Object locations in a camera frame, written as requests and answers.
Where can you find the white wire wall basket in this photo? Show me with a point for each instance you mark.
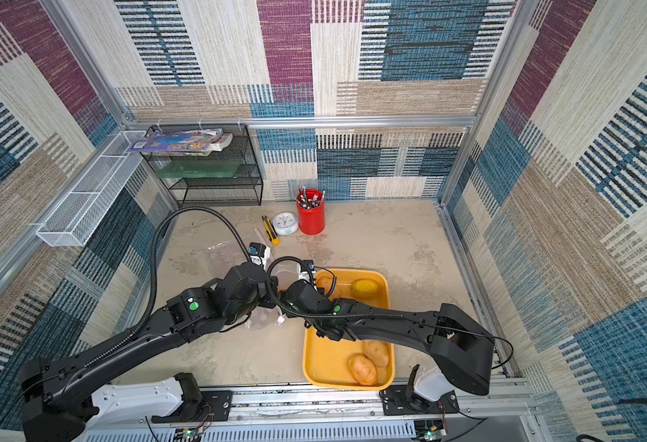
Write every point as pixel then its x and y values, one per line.
pixel 79 213

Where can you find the clear zipper bag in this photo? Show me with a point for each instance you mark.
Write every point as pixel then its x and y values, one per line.
pixel 267 313
pixel 222 256

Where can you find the orange potato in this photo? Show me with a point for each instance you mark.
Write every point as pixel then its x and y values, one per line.
pixel 326 285

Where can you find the green tray in rack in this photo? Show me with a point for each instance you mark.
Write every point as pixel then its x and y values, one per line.
pixel 197 169

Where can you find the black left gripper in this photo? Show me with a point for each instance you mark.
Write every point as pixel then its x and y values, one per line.
pixel 269 302

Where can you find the aluminium front rail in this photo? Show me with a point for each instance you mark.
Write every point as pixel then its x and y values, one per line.
pixel 303 412

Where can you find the red ribbed pen cup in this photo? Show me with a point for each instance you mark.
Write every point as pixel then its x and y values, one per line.
pixel 310 204

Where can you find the colourful book on rack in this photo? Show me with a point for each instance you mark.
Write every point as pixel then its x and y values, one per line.
pixel 183 143

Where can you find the yellow plastic tray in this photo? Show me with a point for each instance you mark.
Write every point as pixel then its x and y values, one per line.
pixel 325 361

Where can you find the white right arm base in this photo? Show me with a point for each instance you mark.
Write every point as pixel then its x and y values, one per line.
pixel 431 384

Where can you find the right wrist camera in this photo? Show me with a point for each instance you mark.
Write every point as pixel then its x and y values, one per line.
pixel 306 270

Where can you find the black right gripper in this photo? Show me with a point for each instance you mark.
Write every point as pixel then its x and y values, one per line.
pixel 289 296

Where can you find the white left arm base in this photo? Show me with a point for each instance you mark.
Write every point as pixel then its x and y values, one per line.
pixel 129 403

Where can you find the brown potato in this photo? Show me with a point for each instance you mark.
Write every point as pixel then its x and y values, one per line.
pixel 363 370
pixel 377 352

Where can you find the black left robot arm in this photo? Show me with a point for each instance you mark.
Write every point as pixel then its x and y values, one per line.
pixel 57 403

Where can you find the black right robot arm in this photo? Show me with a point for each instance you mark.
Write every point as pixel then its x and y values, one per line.
pixel 460 346

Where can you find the yellow utility knife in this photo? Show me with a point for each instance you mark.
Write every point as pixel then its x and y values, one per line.
pixel 270 231

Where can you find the white round clock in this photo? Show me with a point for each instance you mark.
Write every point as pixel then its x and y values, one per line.
pixel 285 223

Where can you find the brown potato upper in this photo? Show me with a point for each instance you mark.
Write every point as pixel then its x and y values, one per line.
pixel 377 352

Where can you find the black wire shelf rack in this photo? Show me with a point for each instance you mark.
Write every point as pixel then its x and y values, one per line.
pixel 246 188

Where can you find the brown potato lower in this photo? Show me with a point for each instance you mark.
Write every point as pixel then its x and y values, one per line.
pixel 363 370

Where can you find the yellow lemon-like potato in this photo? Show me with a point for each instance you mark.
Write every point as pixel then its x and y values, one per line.
pixel 365 288

